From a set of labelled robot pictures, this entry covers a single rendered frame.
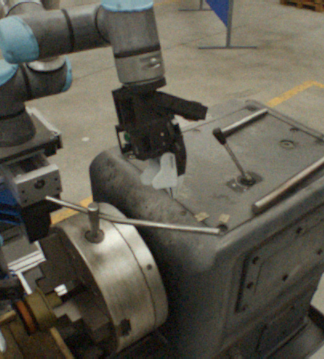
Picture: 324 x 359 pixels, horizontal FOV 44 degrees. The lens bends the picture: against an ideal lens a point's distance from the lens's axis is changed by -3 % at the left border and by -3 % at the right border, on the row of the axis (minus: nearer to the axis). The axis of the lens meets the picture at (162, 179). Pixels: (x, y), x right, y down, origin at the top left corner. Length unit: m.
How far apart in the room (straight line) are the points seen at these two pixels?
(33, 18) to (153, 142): 0.27
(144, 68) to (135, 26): 0.06
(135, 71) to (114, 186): 0.39
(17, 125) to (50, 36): 0.64
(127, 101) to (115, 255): 0.31
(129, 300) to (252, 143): 0.52
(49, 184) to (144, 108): 0.66
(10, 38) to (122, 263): 0.45
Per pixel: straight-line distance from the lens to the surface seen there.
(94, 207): 0.76
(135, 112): 0.64
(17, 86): 1.24
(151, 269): 0.83
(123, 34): 0.63
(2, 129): 1.29
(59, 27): 0.69
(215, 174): 0.95
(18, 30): 0.68
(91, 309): 0.87
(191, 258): 0.79
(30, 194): 1.25
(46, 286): 0.90
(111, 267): 0.80
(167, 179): 0.69
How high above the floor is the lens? 1.81
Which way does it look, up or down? 37 degrees down
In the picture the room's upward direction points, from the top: straight up
